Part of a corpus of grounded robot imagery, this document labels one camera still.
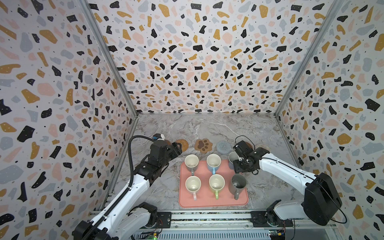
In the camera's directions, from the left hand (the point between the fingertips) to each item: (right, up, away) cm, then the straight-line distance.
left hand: (177, 144), depth 78 cm
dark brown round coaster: (+45, -4, +25) cm, 52 cm away
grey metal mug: (+33, -23, +6) cm, 41 cm away
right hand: (+32, -13, +7) cm, 36 cm away
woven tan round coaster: (+1, -3, +25) cm, 26 cm away
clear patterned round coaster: (+55, -4, +25) cm, 60 cm away
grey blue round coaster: (+28, -5, +24) cm, 37 cm away
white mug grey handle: (+6, -12, +12) cm, 18 cm away
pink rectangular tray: (+14, -26, +5) cm, 30 cm away
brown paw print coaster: (+14, -4, +25) cm, 29 cm away
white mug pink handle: (+8, -23, +6) cm, 25 cm away
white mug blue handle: (+20, -12, +13) cm, 27 cm away
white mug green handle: (+21, -23, +7) cm, 32 cm away
